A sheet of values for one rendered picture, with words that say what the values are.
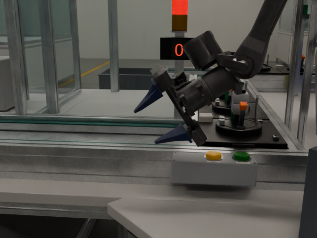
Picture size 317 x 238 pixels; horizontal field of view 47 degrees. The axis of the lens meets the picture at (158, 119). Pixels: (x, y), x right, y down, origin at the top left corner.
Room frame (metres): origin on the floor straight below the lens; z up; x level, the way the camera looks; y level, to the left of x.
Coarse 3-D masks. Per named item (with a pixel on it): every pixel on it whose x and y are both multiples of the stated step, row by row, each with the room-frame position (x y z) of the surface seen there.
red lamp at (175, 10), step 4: (172, 0) 1.20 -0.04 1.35; (176, 0) 1.19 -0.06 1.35; (180, 0) 1.19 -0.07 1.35; (184, 0) 1.19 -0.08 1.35; (172, 4) 1.20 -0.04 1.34; (176, 4) 1.19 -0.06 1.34; (180, 4) 1.19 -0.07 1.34; (184, 4) 1.19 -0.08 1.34; (172, 8) 1.20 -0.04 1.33; (176, 8) 1.19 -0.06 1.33; (180, 8) 1.19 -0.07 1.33; (184, 8) 1.19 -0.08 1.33; (172, 12) 1.20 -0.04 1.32; (176, 12) 1.19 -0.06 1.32; (180, 12) 1.19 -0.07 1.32; (184, 12) 1.19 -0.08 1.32
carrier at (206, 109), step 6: (246, 84) 1.35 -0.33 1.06; (246, 90) 1.35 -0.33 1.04; (228, 96) 1.32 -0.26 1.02; (216, 102) 1.31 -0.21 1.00; (222, 102) 1.35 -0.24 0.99; (228, 102) 1.32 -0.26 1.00; (204, 108) 1.35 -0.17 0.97; (210, 108) 1.35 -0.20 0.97; (216, 108) 1.29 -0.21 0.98; (222, 108) 1.27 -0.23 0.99; (228, 108) 1.27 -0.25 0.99; (252, 108) 1.35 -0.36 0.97; (258, 108) 1.35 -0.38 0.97; (198, 114) 1.32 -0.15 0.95; (216, 114) 1.26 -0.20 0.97; (222, 114) 1.26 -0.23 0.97; (228, 114) 1.26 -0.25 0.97; (252, 114) 1.26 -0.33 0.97; (258, 114) 1.26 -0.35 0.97; (264, 114) 1.26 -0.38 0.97
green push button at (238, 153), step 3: (234, 153) 0.87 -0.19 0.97; (237, 153) 0.87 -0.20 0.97; (240, 153) 0.87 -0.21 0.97; (243, 153) 0.87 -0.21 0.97; (246, 153) 0.87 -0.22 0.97; (234, 156) 0.86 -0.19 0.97; (237, 156) 0.85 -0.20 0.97; (240, 156) 0.85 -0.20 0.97; (243, 156) 0.85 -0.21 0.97; (246, 156) 0.85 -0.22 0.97; (249, 156) 0.85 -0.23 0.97; (237, 159) 0.85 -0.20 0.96; (240, 159) 0.84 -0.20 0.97; (243, 159) 0.84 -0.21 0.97; (246, 159) 0.84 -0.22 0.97; (249, 159) 0.85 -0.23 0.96
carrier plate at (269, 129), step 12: (216, 120) 1.18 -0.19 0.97; (264, 120) 1.18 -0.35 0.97; (204, 132) 1.05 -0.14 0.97; (216, 132) 1.05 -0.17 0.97; (264, 132) 1.05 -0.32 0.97; (276, 132) 1.05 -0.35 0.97; (204, 144) 0.97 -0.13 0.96; (216, 144) 0.96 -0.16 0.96; (228, 144) 0.96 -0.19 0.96; (264, 144) 0.95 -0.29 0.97; (276, 144) 0.95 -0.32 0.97
